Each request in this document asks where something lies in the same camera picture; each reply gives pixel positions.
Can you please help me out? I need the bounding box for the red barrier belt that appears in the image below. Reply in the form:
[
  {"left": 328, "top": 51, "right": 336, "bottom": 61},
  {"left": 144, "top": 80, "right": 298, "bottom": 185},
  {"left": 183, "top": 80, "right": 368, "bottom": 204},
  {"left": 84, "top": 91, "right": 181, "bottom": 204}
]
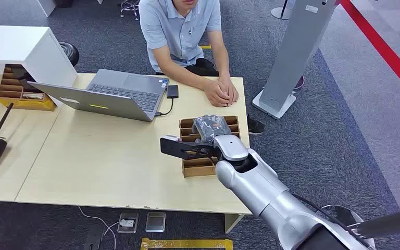
[{"left": 339, "top": 0, "right": 400, "bottom": 104}]

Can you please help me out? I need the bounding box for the person's right hand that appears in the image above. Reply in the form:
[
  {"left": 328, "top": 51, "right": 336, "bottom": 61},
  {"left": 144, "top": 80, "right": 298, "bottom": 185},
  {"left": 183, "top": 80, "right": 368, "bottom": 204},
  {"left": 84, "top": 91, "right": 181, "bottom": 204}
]
[{"left": 203, "top": 79, "right": 229, "bottom": 108}]

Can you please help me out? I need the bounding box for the round stanchion base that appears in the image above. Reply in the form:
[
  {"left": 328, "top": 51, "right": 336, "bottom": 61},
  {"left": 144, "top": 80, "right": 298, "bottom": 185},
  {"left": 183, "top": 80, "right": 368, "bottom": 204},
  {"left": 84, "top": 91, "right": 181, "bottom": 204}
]
[{"left": 271, "top": 0, "right": 296, "bottom": 20}]

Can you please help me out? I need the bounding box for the small black external drive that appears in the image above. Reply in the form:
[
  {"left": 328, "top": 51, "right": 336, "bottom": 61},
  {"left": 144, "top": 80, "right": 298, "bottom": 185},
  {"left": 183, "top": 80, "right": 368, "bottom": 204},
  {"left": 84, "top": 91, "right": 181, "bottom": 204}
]
[{"left": 166, "top": 84, "right": 180, "bottom": 99}]

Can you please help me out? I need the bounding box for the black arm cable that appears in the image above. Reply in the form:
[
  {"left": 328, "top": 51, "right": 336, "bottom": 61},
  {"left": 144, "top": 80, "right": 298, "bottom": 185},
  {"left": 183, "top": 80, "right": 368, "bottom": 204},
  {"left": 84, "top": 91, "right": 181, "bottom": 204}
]
[{"left": 291, "top": 194, "right": 374, "bottom": 250}]

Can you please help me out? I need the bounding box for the floor socket with white plug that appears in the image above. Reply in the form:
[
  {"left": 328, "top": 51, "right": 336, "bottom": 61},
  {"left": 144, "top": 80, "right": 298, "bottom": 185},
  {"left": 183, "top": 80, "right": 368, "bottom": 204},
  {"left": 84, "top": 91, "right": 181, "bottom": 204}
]
[{"left": 117, "top": 211, "right": 140, "bottom": 234}]

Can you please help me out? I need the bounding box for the black drive cable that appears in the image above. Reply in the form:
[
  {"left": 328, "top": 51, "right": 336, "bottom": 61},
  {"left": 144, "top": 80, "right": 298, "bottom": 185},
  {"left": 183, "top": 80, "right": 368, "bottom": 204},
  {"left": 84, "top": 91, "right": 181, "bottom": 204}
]
[{"left": 155, "top": 98, "right": 175, "bottom": 117}]

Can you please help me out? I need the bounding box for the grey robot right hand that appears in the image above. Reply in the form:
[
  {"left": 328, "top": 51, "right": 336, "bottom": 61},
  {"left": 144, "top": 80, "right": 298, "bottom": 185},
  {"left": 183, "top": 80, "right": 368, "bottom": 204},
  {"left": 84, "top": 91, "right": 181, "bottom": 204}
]
[{"left": 192, "top": 115, "right": 232, "bottom": 143}]

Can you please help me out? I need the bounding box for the person's left hand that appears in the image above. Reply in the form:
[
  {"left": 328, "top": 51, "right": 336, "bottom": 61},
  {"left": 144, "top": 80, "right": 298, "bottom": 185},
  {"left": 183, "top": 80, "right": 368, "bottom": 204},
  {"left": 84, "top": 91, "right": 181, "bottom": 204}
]
[{"left": 218, "top": 76, "right": 239, "bottom": 106}]

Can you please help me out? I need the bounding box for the dark grey bar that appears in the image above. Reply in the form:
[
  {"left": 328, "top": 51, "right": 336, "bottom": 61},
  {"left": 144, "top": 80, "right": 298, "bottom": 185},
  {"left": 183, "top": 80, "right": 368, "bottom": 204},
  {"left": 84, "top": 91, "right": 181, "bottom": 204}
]
[{"left": 347, "top": 206, "right": 400, "bottom": 240}]

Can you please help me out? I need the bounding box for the white furniture corner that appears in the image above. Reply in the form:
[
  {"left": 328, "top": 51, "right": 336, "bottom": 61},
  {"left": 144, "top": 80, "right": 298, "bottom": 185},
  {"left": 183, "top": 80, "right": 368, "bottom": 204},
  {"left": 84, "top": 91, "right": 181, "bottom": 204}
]
[{"left": 36, "top": 0, "right": 58, "bottom": 18}]

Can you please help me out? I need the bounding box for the black rubber wheel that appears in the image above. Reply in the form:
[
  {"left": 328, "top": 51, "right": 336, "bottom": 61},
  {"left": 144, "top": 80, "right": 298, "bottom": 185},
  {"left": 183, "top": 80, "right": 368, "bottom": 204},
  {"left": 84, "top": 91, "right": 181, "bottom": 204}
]
[{"left": 58, "top": 41, "right": 80, "bottom": 67}]

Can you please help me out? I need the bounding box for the brown cardboard divider box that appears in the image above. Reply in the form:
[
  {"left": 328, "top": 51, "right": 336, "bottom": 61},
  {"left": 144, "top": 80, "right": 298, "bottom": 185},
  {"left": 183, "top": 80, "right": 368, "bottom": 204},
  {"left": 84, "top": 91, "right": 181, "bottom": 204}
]
[{"left": 179, "top": 115, "right": 241, "bottom": 178}]

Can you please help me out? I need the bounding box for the pale table leg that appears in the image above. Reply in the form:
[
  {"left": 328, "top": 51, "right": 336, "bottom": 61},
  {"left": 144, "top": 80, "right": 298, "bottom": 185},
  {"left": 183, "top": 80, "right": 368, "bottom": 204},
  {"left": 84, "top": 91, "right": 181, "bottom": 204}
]
[{"left": 224, "top": 213, "right": 246, "bottom": 234}]

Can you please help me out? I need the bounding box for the white cabinet box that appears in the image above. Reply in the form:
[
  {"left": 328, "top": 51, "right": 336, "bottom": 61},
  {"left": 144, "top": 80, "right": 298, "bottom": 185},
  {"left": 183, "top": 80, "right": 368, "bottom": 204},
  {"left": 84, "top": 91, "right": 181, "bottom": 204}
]
[{"left": 0, "top": 24, "right": 79, "bottom": 89}]

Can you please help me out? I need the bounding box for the person's black shoe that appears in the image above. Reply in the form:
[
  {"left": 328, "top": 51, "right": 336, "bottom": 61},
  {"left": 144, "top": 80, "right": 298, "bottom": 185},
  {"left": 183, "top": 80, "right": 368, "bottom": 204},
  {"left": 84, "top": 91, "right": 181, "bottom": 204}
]
[{"left": 246, "top": 114, "right": 266, "bottom": 135}]

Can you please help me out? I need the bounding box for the cardboard organizer with yellow base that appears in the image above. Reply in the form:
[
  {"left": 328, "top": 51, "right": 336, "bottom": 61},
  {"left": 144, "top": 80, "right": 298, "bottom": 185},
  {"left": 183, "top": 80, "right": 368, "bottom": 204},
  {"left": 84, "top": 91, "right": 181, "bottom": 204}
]
[{"left": 0, "top": 64, "right": 57, "bottom": 112}]

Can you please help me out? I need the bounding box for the metal floor socket plate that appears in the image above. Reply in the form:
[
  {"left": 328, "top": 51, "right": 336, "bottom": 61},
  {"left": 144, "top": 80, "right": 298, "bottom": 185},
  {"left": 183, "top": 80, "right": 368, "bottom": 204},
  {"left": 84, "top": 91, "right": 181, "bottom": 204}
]
[{"left": 145, "top": 211, "right": 167, "bottom": 233}]

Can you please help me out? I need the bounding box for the grey kiosk stand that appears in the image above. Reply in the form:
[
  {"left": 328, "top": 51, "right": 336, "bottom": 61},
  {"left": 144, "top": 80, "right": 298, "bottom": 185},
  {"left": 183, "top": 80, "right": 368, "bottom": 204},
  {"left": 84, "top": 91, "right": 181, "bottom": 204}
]
[{"left": 252, "top": 0, "right": 340, "bottom": 120}]

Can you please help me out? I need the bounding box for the chrome stool base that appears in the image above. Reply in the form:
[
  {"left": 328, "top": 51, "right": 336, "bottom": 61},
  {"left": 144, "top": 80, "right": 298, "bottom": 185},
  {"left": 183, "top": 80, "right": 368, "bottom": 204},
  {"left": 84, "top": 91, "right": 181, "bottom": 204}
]
[{"left": 119, "top": 0, "right": 141, "bottom": 21}]

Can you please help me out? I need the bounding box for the person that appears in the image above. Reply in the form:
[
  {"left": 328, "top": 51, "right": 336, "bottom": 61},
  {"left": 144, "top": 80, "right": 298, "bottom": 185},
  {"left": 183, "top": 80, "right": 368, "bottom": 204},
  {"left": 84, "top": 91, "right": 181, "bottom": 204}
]
[{"left": 138, "top": 0, "right": 239, "bottom": 108}]

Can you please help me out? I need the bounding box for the yellow floor tape frame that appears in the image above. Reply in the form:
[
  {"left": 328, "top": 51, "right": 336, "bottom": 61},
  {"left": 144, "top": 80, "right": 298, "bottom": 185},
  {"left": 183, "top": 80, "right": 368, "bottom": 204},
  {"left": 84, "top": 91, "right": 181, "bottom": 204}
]
[{"left": 140, "top": 237, "right": 234, "bottom": 250}]

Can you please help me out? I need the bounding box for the grey laptop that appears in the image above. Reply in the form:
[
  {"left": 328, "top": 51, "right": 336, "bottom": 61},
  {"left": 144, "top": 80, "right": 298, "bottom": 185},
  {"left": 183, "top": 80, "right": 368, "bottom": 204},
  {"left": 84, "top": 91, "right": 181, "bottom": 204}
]
[{"left": 27, "top": 68, "right": 170, "bottom": 123}]

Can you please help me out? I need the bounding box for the white floor cable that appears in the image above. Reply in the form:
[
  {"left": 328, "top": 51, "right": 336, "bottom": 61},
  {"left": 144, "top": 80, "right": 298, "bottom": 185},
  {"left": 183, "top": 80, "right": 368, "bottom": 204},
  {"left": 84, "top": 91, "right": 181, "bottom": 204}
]
[{"left": 78, "top": 205, "right": 119, "bottom": 250}]

